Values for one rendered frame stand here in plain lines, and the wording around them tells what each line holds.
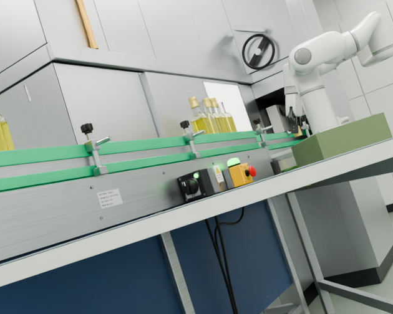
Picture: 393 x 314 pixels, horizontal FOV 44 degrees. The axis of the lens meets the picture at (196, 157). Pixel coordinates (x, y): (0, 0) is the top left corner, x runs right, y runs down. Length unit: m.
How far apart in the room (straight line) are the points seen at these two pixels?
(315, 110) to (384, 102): 3.87
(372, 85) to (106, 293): 4.79
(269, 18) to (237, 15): 0.22
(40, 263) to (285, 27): 2.39
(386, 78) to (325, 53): 3.90
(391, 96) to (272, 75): 2.76
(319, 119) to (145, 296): 0.89
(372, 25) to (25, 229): 1.35
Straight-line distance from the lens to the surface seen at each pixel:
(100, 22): 2.01
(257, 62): 3.05
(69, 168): 1.16
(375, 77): 5.65
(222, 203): 0.87
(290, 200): 2.49
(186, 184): 1.39
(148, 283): 1.27
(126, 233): 0.85
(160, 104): 2.03
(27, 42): 1.80
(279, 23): 3.03
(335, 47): 1.75
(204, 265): 1.49
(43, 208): 1.05
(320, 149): 1.64
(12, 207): 1.01
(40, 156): 1.11
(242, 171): 1.67
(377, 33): 1.91
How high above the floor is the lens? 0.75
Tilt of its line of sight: 5 degrees up
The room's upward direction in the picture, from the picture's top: 18 degrees counter-clockwise
